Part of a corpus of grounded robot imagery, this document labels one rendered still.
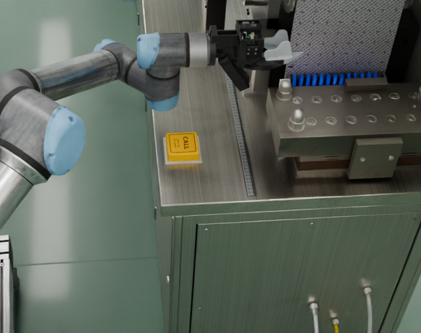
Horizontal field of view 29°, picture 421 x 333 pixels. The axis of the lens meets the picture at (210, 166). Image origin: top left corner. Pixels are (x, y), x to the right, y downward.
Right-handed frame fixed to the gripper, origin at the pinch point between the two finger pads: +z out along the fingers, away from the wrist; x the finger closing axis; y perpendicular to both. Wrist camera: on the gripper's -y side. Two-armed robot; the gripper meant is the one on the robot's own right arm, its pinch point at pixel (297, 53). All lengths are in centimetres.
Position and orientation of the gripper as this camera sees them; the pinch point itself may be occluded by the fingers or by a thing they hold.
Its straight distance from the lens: 186.8
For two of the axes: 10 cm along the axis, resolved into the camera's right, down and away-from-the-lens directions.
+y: 0.5, -6.7, -7.4
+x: -1.1, -7.4, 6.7
